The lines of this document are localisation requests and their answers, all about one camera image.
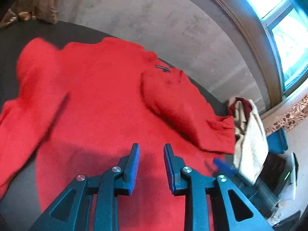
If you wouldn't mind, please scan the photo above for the brown patterned curtain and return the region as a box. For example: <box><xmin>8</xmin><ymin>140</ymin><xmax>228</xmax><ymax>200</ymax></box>
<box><xmin>265</xmin><ymin>94</ymin><xmax>307</xmax><ymax>137</ymax></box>
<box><xmin>1</xmin><ymin>0</ymin><xmax>59</xmax><ymax>29</ymax></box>

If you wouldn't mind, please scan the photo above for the brown patterned left curtain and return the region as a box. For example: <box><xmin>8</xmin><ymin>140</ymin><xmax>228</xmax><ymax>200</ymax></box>
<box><xmin>1</xmin><ymin>0</ymin><xmax>59</xmax><ymax>29</ymax></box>

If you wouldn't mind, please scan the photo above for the blue plastic storage bin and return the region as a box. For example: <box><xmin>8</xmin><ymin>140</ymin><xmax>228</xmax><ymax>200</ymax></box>
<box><xmin>266</xmin><ymin>128</ymin><xmax>289</xmax><ymax>154</ymax></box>

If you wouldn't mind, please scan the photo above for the cream knit sweater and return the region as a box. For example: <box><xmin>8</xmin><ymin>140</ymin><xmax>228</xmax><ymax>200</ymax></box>
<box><xmin>233</xmin><ymin>100</ymin><xmax>268</xmax><ymax>184</ymax></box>

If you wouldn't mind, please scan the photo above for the brown patterned right curtain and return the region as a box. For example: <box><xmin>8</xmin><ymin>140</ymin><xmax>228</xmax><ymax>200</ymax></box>
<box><xmin>265</xmin><ymin>94</ymin><xmax>307</xmax><ymax>137</ymax></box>

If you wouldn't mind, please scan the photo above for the beige folded garment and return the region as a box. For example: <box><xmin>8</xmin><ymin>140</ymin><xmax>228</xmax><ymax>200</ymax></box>
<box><xmin>233</xmin><ymin>102</ymin><xmax>248</xmax><ymax>139</ymax></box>

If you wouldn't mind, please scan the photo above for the clear plastic storage box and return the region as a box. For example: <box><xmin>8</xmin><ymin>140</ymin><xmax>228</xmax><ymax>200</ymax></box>
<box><xmin>279</xmin><ymin>152</ymin><xmax>299</xmax><ymax>202</ymax></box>

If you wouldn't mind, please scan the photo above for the black cloth over box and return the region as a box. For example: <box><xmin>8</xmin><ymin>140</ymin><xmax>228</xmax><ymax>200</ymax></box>
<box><xmin>258</xmin><ymin>152</ymin><xmax>286</xmax><ymax>192</ymax></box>

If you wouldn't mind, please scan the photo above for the window with frame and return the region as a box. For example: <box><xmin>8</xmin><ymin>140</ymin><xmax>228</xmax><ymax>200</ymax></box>
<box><xmin>247</xmin><ymin>0</ymin><xmax>307</xmax><ymax>96</ymax></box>

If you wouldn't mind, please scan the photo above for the red knit sweater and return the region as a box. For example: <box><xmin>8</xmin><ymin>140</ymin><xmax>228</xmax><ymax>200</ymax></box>
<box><xmin>1</xmin><ymin>38</ymin><xmax>235</xmax><ymax>230</ymax></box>

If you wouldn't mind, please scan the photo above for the dark red garment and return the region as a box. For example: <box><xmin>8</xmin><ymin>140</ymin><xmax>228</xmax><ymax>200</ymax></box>
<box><xmin>228</xmin><ymin>97</ymin><xmax>252</xmax><ymax>120</ymax></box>

